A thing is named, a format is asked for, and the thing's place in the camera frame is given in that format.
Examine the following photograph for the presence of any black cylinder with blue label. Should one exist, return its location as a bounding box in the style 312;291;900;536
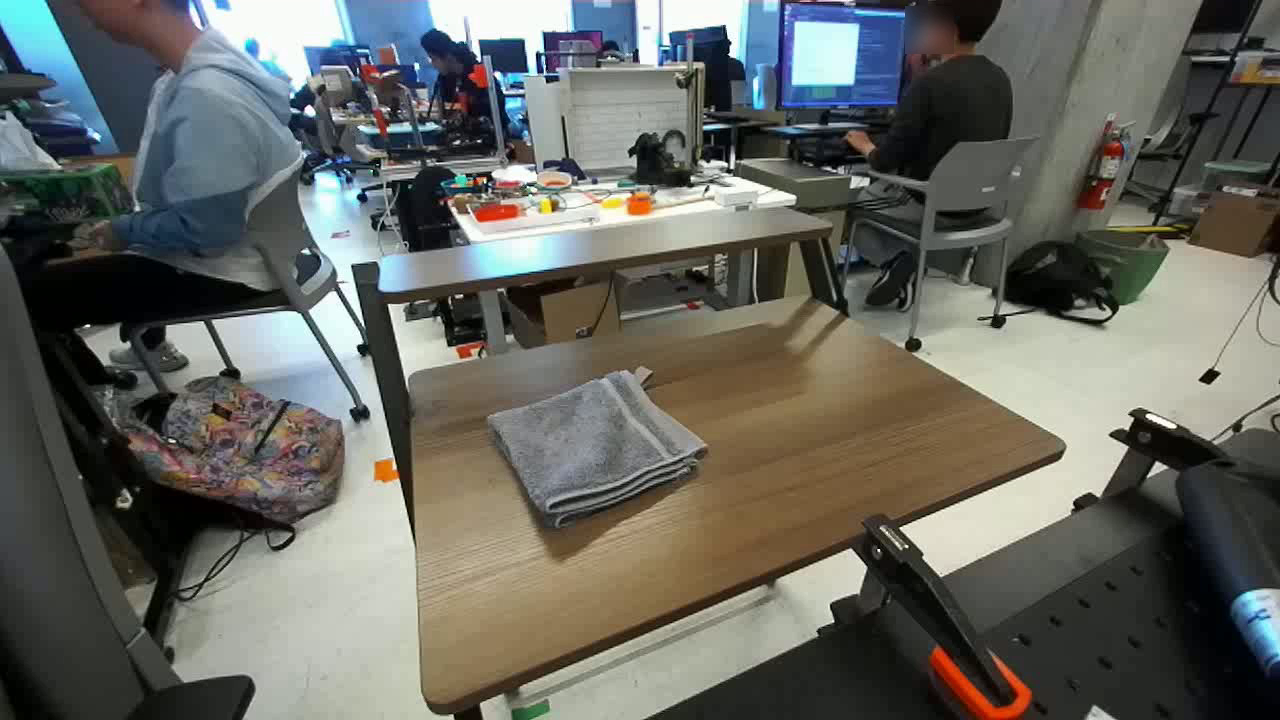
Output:
1177;465;1280;682

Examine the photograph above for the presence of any dark office chair foreground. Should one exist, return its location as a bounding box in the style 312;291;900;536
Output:
0;262;255;720

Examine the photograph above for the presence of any computer monitor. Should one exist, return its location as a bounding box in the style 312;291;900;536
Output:
780;3;906;112

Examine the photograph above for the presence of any black perforated platform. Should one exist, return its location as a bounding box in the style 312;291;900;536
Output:
655;465;1280;720

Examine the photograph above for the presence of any grey towel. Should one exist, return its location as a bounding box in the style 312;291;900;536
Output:
486;368;706;525

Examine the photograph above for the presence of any black clamp on right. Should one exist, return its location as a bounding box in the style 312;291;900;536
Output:
1073;407;1229;514

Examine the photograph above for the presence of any black backpack on floor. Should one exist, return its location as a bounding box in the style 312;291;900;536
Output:
1002;241;1120;329

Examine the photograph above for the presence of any person in black shirt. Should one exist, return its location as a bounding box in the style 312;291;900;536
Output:
842;0;1012;308

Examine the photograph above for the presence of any grey chair on left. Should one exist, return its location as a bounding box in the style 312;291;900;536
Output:
128;155;367;421

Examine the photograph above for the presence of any cardboard box far right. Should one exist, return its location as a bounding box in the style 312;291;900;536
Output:
1190;193;1280;257

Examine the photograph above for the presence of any black orange clamp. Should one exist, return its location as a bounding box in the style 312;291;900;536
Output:
854;517;1030;720

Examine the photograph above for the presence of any green bin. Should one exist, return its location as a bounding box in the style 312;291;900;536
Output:
1081;234;1168;304

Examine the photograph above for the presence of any red fire extinguisher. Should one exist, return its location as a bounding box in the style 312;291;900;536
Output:
1076;117;1123;213

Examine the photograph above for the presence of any black robot device on table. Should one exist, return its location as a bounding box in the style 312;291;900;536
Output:
627;130;691;187

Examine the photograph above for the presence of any cardboard box under table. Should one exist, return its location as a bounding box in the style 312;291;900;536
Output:
506;281;621;350

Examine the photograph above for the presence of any white board with objects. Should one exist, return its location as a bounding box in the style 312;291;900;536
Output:
448;171;796;245

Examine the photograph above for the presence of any grey chair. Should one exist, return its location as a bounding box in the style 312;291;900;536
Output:
128;155;367;421
864;142;1027;295

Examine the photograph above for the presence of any colourful floral backpack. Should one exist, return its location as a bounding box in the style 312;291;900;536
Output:
121;377;344;525

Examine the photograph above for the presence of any person in grey hoodie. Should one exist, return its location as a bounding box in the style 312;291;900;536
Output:
25;0;298;386

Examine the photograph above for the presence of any grey chair on right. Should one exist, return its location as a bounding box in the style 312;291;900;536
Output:
864;142;1027;295

